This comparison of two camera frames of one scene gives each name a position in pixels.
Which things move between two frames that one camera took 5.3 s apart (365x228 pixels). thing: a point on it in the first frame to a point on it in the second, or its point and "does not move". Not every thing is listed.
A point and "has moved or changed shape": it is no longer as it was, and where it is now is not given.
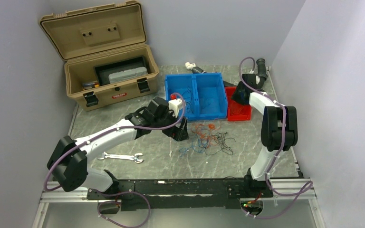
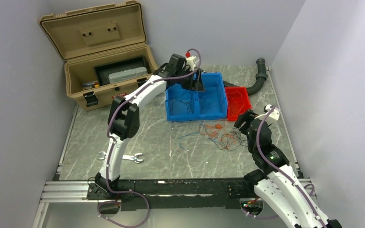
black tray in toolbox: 103,71 does not move
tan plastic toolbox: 106,56 does not move
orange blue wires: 205,140 has moved or changed shape
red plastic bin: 236,111 does not move
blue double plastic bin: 205,94 does not move
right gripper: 234,96 to 245,117
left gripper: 181,134 to 199,85
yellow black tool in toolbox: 91,85 does not move
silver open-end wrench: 135,157 does not move
